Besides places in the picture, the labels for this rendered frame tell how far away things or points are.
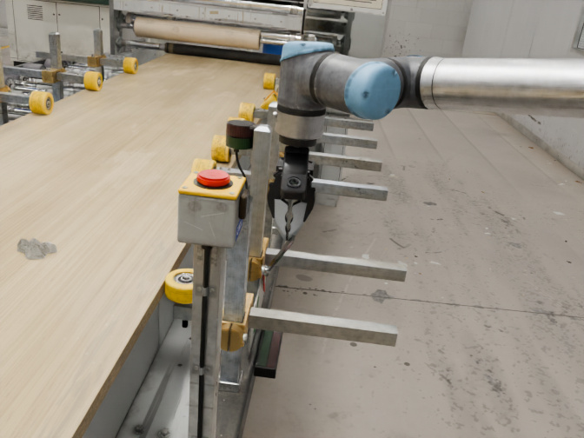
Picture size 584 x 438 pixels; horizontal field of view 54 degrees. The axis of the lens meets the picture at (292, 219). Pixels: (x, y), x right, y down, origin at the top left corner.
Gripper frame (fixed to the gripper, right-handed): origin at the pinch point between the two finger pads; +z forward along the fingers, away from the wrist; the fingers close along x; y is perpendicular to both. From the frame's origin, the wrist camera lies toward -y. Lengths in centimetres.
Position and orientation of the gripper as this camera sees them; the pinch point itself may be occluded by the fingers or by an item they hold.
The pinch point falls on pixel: (287, 235)
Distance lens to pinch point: 112.7
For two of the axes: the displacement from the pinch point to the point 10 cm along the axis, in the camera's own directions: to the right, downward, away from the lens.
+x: -9.9, -1.2, 0.4
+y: 0.8, -3.9, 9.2
